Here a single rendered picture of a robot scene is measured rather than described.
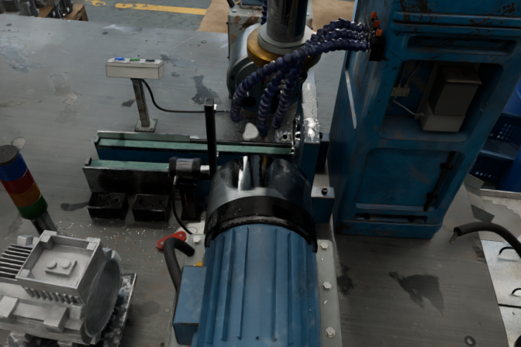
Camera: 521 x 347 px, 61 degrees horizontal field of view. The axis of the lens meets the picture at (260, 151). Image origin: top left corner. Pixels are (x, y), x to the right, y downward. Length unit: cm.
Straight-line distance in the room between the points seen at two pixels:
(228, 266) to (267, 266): 5
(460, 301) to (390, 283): 18
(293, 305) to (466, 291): 82
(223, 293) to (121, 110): 122
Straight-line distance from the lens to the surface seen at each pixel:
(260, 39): 105
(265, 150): 137
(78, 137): 168
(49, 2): 356
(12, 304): 101
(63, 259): 96
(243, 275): 61
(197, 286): 66
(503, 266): 196
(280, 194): 95
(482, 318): 135
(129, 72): 150
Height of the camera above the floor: 190
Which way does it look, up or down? 46 degrees down
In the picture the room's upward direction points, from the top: 2 degrees clockwise
